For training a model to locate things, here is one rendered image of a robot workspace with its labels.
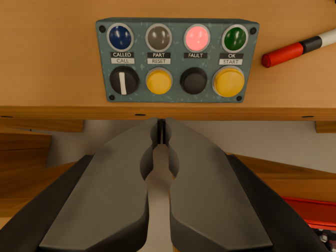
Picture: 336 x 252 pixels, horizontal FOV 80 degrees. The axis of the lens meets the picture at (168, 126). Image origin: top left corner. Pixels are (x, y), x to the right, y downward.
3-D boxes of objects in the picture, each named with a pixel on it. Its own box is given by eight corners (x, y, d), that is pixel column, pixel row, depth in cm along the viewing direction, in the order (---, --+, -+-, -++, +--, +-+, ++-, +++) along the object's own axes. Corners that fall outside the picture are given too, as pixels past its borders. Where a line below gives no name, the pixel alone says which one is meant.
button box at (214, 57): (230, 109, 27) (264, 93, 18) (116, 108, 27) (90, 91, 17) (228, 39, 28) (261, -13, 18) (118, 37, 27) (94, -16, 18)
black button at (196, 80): (203, 92, 21) (205, 96, 20) (181, 91, 21) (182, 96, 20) (206, 69, 20) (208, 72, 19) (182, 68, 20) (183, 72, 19)
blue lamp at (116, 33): (133, 51, 19) (131, 44, 18) (110, 50, 19) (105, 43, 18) (133, 32, 19) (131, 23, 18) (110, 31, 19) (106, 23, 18)
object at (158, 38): (170, 51, 19) (170, 44, 18) (147, 51, 19) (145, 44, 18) (170, 32, 19) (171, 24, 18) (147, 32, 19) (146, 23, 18)
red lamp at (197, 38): (207, 51, 19) (210, 44, 18) (184, 51, 19) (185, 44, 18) (207, 33, 19) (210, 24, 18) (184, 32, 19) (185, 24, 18)
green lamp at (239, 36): (243, 52, 19) (249, 45, 18) (220, 52, 19) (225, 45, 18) (243, 33, 19) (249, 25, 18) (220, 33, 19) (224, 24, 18)
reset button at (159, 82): (170, 91, 21) (171, 96, 20) (147, 91, 21) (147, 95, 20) (171, 68, 20) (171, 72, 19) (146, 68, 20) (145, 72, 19)
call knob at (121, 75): (138, 92, 21) (137, 96, 20) (113, 92, 21) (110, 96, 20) (136, 67, 20) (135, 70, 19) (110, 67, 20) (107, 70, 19)
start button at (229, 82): (238, 94, 21) (242, 98, 20) (211, 94, 21) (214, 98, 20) (244, 67, 20) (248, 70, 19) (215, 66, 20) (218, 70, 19)
